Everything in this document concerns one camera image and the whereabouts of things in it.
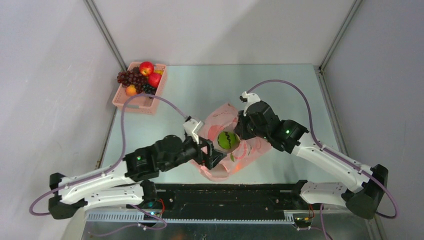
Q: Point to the red apple at basket back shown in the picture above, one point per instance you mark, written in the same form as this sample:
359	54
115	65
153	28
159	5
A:
146	68

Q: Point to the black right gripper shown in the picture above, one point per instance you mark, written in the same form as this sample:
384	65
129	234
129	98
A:
239	129

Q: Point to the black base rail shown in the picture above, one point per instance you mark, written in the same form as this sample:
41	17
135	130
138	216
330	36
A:
226	202

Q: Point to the red fake apple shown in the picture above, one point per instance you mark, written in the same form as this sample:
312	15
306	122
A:
154	79

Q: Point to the black fake grape bunch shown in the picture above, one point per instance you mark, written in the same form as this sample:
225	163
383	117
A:
148	89

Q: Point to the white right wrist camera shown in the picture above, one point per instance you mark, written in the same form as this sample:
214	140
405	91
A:
249	99

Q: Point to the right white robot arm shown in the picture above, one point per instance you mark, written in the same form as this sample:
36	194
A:
359	186

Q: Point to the pink printed plastic bag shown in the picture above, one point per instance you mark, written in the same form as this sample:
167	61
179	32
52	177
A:
245	152

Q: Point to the green striped fake watermelon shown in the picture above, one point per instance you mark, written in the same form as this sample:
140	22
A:
228	140

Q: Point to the yellow fake fruit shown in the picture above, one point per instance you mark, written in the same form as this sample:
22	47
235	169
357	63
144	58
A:
158	71

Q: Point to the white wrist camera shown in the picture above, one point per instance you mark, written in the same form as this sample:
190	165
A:
249	99
192	126

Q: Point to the orange fake peach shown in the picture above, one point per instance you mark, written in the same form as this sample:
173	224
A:
131	90

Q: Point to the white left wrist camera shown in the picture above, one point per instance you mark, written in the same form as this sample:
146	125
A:
192	126

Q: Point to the dark purple fake grapes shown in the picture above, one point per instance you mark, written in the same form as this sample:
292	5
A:
132	77

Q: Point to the pink plastic perforated basket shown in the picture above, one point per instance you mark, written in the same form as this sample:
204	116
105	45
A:
142	104

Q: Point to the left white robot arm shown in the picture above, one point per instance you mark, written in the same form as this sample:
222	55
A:
128	182

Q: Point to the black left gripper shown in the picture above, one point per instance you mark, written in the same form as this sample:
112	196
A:
215	155

